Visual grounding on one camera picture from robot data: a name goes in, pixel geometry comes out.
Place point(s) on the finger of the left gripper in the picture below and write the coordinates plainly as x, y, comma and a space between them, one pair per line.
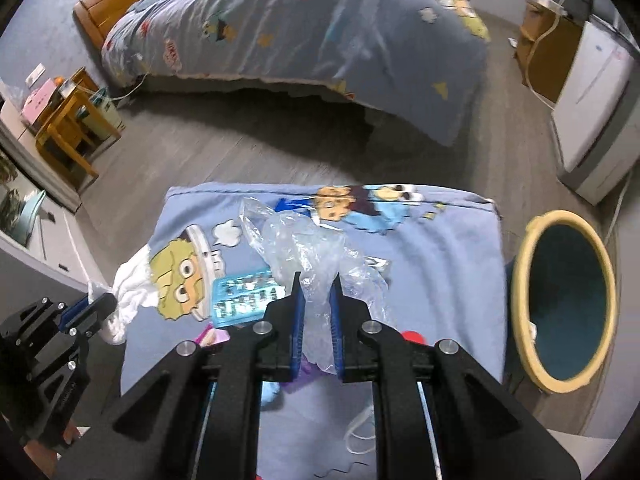
87, 315

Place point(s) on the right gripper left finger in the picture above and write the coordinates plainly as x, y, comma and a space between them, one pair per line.
195, 413

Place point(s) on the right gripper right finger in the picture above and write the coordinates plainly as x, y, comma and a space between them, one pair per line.
437, 412

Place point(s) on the clear plastic bag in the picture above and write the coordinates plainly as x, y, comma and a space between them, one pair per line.
293, 244

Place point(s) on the light blue face mask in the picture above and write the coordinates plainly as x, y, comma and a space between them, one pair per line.
271, 397

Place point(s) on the white tissue paper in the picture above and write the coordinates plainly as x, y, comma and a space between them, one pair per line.
133, 289

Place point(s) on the white low cabinet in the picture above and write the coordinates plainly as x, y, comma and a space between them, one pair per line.
47, 236

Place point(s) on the teal blister pack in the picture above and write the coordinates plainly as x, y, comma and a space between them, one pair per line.
243, 298

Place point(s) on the blue cartoon blanket on table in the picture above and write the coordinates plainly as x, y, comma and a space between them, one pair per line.
435, 252

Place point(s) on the wooden bedside stool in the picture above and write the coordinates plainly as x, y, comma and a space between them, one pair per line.
72, 133

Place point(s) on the teal bin with yellow rim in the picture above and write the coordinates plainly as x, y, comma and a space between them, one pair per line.
563, 301

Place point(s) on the pink box on stool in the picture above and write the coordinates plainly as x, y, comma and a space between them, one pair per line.
39, 101

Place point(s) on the white air purifier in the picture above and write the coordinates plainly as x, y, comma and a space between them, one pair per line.
596, 119

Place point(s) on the wooden cabinet in corner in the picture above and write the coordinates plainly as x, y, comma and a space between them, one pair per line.
545, 50

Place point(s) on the blue cartoon bed duvet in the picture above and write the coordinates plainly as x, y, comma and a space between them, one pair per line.
418, 60

